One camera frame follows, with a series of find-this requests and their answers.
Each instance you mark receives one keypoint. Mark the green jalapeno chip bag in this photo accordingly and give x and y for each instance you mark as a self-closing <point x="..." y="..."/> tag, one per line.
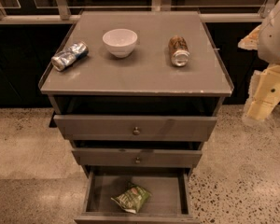
<point x="132" y="199"/>

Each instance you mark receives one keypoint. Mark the grey top drawer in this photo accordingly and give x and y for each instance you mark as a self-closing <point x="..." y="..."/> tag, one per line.
<point x="153" y="128"/>

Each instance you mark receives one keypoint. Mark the white ceramic bowl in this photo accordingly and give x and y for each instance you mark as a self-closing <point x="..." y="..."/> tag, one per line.
<point x="120" y="42"/>

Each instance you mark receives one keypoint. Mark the brass drawer knob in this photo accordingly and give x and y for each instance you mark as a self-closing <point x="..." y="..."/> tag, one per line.
<point x="137" y="160"/>
<point x="136" y="131"/>

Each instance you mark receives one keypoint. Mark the brass top drawer knob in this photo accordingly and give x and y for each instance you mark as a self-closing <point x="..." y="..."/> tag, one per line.
<point x="136" y="131"/>

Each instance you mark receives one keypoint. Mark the brass middle drawer knob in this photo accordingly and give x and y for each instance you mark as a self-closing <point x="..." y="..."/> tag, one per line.
<point x="137" y="160"/>

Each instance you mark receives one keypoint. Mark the crushed blue silver can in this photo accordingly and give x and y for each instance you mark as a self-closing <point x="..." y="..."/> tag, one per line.
<point x="69" y="55"/>

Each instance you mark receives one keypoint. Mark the grey wooden drawer cabinet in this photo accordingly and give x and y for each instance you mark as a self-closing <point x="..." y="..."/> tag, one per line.
<point x="145" y="83"/>

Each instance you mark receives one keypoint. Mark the grey drawer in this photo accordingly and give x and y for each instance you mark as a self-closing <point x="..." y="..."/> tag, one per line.
<point x="125" y="157"/>
<point x="153" y="128"/>
<point x="168" y="204"/>

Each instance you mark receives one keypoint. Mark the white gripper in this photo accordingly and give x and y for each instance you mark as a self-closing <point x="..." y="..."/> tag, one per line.
<point x="276" y="37"/>

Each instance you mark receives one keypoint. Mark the grey middle drawer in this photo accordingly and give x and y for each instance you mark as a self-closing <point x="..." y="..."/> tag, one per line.
<point x="125" y="157"/>

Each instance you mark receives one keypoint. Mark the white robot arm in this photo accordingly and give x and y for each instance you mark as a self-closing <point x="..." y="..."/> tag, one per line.
<point x="278" y="13"/>

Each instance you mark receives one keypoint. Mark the grey bottom drawer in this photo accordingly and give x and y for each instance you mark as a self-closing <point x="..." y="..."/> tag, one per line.
<point x="168" y="204"/>

